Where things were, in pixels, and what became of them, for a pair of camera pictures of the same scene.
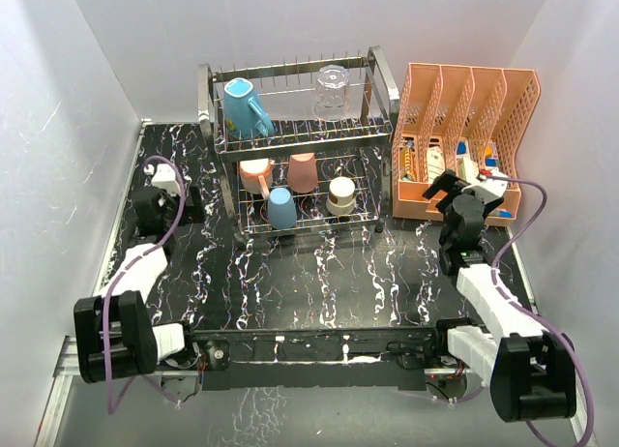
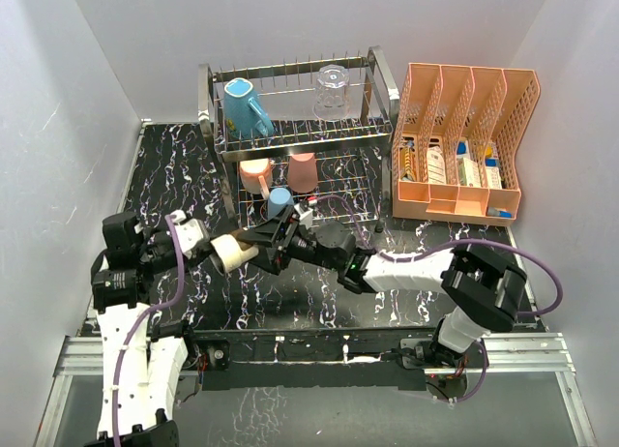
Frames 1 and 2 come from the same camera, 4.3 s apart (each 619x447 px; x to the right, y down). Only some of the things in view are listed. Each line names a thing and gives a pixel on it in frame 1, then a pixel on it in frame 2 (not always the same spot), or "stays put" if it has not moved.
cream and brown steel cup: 341,195 → 232,252
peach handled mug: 257,175 stays put
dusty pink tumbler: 303,172 stays put
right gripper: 446,181 → 272,259
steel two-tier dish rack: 301,143 stays put
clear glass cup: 332,99 stays put
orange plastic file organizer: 469,120 stays put
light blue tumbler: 281,209 stays put
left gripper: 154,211 → 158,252
